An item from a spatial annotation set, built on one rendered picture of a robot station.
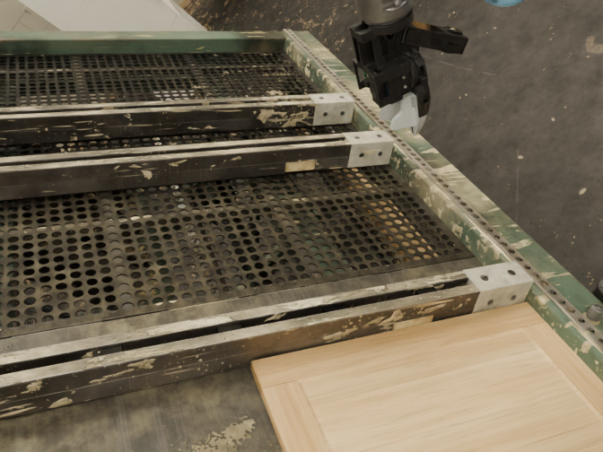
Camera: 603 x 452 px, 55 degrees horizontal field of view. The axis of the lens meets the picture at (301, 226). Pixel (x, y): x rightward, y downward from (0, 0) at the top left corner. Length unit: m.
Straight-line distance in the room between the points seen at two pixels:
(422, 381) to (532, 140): 1.69
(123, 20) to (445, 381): 3.76
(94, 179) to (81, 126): 0.24
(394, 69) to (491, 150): 1.78
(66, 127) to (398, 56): 0.93
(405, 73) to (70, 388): 0.65
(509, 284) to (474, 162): 1.49
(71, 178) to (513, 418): 0.98
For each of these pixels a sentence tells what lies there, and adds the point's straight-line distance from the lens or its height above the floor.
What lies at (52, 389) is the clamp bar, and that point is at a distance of 0.92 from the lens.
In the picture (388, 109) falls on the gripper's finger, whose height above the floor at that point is 1.37.
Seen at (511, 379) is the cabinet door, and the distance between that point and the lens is 1.07.
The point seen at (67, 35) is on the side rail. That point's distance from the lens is 2.12.
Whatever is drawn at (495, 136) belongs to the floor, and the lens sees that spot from 2.63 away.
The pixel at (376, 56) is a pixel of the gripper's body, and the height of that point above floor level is 1.48.
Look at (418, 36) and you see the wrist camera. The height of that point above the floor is 1.45.
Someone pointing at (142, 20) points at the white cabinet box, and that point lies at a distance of 4.43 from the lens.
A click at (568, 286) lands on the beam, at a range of 1.27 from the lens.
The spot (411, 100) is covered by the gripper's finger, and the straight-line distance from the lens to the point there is 0.91.
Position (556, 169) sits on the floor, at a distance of 2.43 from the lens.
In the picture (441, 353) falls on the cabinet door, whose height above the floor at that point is 1.08.
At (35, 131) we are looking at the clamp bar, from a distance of 1.55.
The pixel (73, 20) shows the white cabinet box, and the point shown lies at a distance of 4.38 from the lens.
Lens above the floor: 1.98
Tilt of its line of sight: 41 degrees down
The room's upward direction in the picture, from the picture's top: 57 degrees counter-clockwise
